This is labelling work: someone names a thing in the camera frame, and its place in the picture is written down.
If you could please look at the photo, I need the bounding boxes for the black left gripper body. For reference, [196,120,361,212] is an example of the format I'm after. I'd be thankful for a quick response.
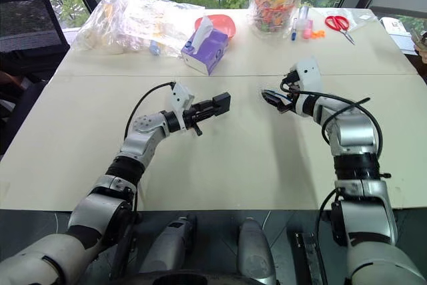
[182,101,209,137]

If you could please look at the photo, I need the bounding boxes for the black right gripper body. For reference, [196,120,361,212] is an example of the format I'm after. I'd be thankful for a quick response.
[282,70,301,114]

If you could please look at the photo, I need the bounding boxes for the blue Ethernet cable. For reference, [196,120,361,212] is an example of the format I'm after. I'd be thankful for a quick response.
[268,89,293,101]

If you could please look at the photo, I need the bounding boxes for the purple tissue box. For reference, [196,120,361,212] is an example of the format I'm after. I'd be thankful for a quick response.
[180,16,231,76]

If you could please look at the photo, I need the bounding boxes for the white printed box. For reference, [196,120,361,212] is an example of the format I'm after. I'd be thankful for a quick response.
[379,17,413,36]

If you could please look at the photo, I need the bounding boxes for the pink marker pen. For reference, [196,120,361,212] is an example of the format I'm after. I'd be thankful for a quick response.
[298,5,314,39]

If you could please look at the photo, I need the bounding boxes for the pink plastic bowl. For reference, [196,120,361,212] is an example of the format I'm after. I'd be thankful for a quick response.
[195,14,237,39]

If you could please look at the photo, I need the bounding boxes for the bag of colourful items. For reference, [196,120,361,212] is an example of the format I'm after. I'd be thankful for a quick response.
[248,0,310,39]

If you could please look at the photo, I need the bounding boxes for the clear plastic bag with items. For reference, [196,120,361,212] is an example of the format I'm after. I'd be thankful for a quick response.
[71,0,206,57]

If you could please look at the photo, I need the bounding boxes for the flat clear plastic bag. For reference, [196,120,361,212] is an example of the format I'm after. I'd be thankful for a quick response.
[316,7,380,32]

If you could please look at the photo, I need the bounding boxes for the grey rounded robot leg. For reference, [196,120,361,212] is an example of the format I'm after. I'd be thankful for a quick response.
[138,214,197,274]
[237,217,278,285]

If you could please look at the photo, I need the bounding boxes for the black flat bar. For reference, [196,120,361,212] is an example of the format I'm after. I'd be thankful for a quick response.
[293,230,330,285]

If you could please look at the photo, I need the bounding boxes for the black mesh office chair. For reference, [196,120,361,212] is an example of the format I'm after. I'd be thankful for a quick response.
[0,0,71,82]

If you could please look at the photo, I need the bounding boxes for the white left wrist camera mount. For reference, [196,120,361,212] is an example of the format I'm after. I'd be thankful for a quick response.
[169,81,195,131]

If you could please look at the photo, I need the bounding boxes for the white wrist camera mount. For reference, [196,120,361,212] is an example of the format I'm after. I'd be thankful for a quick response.
[293,57,323,117]
[169,81,195,131]

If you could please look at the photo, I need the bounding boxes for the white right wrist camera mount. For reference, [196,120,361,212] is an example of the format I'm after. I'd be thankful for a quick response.
[293,57,323,117]

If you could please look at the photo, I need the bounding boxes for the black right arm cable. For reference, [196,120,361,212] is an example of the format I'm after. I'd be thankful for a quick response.
[280,77,384,162]

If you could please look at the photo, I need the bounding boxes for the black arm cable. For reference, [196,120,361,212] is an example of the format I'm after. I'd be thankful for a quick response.
[123,81,177,141]
[280,77,384,162]

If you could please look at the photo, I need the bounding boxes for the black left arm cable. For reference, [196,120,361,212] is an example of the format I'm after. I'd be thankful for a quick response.
[123,81,177,141]

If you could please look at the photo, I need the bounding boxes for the red handled scissors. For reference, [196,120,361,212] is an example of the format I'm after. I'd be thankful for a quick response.
[325,15,356,45]

